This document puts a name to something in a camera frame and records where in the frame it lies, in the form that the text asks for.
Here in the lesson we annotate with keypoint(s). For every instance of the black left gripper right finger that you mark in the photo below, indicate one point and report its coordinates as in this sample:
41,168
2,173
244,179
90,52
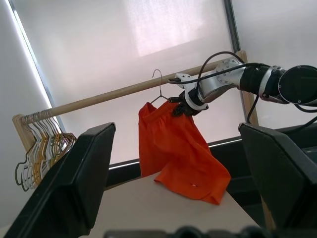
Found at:
284,178

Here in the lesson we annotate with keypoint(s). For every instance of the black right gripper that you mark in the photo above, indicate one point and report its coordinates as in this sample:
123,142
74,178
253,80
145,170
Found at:
189,111

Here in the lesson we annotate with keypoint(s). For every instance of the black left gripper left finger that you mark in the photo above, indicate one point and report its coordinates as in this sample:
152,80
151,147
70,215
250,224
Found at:
64,186

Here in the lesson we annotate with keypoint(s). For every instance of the orange shorts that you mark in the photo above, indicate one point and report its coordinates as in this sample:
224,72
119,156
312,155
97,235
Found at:
168,143

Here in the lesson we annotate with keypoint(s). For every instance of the wooden rack rod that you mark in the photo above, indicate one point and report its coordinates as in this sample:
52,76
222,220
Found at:
111,93

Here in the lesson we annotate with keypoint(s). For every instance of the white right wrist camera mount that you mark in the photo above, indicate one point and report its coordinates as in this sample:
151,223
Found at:
183,77

